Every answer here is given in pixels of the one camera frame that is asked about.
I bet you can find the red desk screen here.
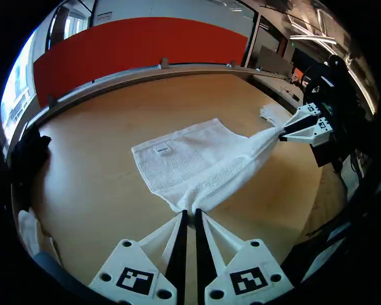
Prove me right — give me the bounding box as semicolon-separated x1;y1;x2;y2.
6;17;293;153

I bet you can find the heap of white towels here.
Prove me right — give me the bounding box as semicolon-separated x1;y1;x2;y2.
17;209;62;265

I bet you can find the heap of black towels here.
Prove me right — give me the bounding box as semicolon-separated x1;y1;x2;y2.
9;127;53;211

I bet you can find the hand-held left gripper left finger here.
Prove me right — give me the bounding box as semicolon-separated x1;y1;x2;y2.
88;209;188;305

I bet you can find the grey desk screen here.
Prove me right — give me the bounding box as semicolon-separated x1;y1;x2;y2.
260;45;294;76

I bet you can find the stack of white towels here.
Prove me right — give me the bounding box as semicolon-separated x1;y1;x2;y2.
260;102;298;128

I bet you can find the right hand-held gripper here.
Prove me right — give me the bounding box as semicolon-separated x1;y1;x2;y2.
279;54;370;170

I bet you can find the white towel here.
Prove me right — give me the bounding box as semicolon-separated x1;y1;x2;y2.
132;118;285;213

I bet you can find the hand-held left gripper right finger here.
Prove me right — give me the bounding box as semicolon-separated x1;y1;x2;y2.
194;208;295;305

